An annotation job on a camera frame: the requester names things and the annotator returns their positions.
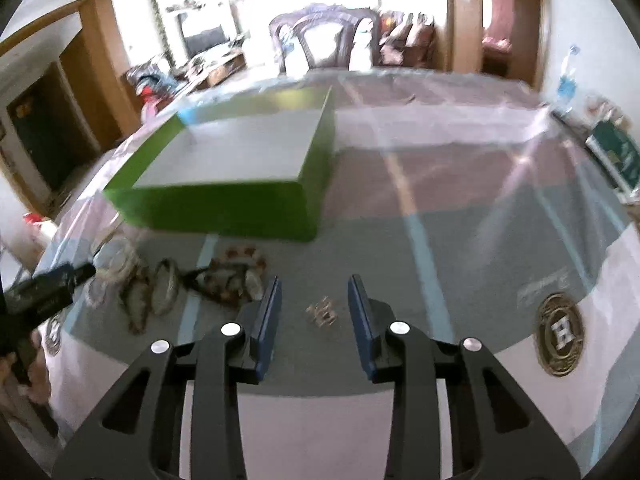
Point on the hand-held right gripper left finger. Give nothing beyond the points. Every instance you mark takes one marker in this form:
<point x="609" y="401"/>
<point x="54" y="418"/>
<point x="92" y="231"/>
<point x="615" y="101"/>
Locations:
<point x="266" y="320"/>

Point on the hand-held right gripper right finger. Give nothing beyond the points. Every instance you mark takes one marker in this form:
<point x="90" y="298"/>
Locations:
<point x="361" y="325"/>

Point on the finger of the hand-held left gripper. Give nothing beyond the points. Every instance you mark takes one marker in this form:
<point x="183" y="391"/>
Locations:
<point x="67" y="276"/>

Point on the small silver jewelry piece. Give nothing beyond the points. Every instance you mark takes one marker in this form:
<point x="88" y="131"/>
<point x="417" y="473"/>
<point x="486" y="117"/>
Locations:
<point x="322" y="312"/>

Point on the green cardboard box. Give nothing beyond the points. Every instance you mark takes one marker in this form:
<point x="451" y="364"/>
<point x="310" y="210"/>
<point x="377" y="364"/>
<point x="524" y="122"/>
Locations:
<point x="225" y="210"/>

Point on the person's left hand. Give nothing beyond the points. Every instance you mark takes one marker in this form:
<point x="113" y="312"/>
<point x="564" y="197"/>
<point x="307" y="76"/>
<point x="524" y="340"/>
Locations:
<point x="40" y="372"/>

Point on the red bag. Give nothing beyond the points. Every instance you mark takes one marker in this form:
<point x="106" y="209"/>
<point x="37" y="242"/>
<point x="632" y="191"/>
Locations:
<point x="35" y="218"/>

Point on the striped tablecloth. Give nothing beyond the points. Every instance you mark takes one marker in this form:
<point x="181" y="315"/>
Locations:
<point x="450" y="185"/>

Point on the pile of clothes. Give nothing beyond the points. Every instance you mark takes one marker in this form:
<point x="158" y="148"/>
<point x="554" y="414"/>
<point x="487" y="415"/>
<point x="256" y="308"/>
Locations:
<point x="150" y="85"/>

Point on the wooden television cabinet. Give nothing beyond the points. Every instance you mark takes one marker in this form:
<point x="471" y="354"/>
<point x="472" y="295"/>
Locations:
<point x="222" y="66"/>

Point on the black television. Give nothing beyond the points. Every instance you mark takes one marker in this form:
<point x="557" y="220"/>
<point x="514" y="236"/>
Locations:
<point x="202" y="39"/>

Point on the green hanging vine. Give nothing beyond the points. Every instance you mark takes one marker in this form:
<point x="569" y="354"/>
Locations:
<point x="159" y="15"/>

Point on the brown armchair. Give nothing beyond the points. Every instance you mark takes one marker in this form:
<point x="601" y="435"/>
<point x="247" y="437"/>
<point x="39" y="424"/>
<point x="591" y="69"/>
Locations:
<point x="405" y="37"/>

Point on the green book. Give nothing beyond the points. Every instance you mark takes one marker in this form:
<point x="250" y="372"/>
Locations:
<point x="617" y="152"/>

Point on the clear water bottle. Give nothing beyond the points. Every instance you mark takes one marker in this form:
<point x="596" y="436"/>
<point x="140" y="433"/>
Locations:
<point x="566" y="87"/>

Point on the dark wooden chair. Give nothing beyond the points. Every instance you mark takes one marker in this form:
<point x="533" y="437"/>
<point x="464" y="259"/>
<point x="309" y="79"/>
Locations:
<point x="325" y="10"/>

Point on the wooden wall cabinet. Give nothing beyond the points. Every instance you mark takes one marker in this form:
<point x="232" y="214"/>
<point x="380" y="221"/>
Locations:
<point x="75" y="90"/>

